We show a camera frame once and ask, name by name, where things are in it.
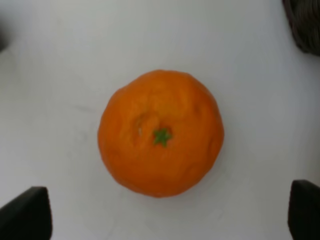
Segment dark brown wicker basket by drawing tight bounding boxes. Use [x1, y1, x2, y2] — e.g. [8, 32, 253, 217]
[282, 0, 320, 56]

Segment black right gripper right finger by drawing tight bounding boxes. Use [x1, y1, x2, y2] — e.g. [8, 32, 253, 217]
[287, 179, 320, 240]

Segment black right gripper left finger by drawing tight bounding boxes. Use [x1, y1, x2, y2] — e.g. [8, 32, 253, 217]
[0, 186, 53, 240]

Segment orange tangerine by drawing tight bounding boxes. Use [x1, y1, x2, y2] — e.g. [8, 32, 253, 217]
[97, 70, 225, 198]

